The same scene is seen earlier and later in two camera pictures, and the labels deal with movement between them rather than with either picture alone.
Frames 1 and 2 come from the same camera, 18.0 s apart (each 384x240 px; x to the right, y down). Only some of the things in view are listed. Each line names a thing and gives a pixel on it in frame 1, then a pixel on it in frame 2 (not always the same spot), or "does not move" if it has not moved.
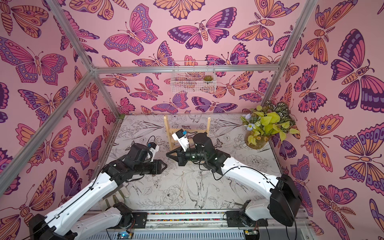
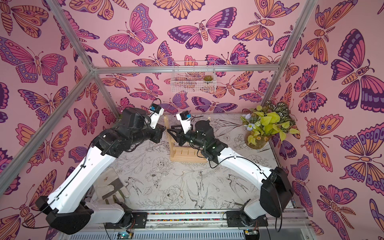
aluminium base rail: [194, 225] does not move
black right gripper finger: [174, 157] to [177, 137]
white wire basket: [190, 76] does not move
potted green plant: [271, 118] does not move
